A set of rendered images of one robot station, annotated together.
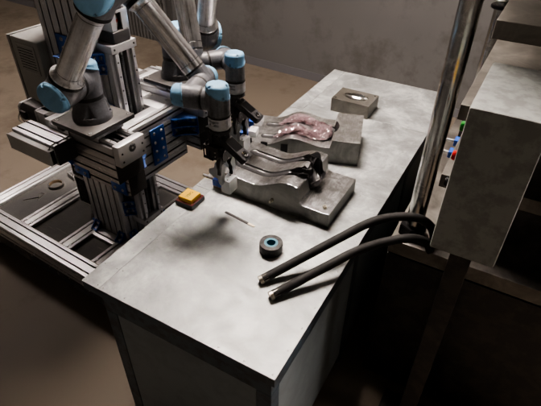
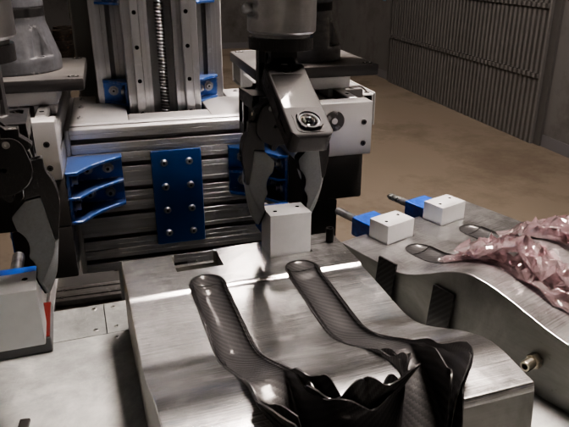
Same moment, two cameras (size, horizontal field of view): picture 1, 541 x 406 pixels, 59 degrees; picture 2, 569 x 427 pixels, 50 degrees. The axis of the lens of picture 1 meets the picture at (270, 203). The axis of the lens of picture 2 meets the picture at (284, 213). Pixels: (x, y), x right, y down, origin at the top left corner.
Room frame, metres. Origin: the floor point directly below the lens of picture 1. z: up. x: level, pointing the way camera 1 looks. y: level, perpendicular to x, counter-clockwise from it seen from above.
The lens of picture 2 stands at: (1.21, -0.33, 1.21)
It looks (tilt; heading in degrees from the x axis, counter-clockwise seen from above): 23 degrees down; 42
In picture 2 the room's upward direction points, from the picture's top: straight up
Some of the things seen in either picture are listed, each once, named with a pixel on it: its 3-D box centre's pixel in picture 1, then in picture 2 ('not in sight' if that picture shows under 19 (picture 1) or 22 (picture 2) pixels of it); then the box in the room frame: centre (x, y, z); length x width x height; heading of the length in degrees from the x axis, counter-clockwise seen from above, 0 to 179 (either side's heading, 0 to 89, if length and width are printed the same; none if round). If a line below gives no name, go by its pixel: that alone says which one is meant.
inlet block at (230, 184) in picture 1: (218, 180); (14, 285); (1.41, 0.19, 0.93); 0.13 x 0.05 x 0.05; 61
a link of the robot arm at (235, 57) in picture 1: (234, 66); not in sight; (1.73, 0.14, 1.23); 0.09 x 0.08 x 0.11; 22
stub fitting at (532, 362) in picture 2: not in sight; (530, 363); (1.75, -0.17, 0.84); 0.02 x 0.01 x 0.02; 168
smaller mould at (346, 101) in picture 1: (354, 102); not in sight; (2.25, -0.43, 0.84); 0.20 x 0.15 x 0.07; 61
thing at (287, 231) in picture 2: (233, 140); (273, 216); (1.72, 0.16, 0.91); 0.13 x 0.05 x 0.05; 61
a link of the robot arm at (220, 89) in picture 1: (216, 99); not in sight; (1.40, 0.17, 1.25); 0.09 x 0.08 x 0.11; 75
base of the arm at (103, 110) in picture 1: (90, 105); (9, 38); (1.68, 0.70, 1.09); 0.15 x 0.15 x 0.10
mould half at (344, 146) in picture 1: (304, 133); (566, 288); (1.89, -0.15, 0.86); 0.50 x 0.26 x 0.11; 78
